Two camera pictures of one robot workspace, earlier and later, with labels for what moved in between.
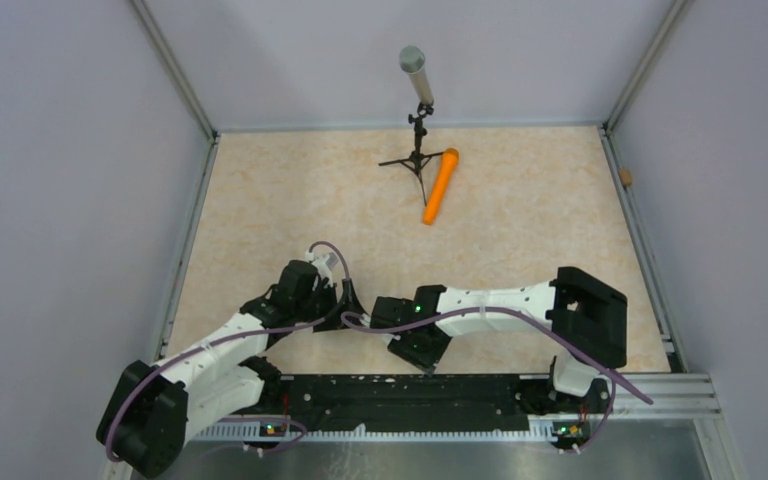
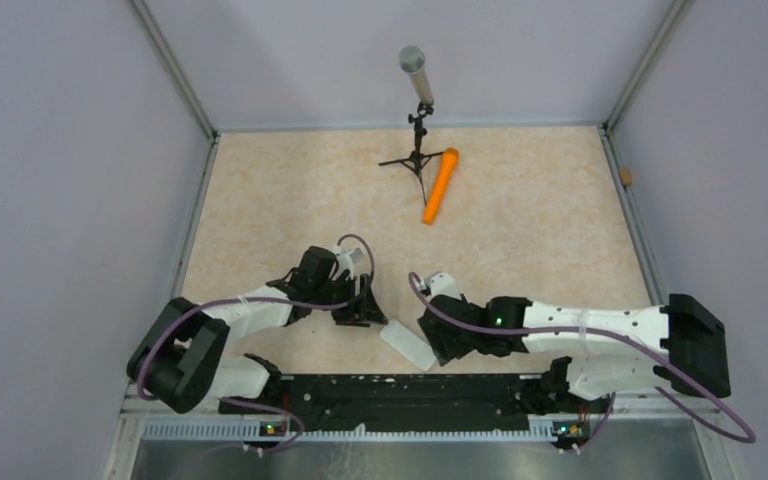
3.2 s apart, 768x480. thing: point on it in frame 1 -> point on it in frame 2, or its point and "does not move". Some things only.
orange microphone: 442,184 does not move
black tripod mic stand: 415,161 does not move
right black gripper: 424,360 -> 445,350
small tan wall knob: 626,176 does not move
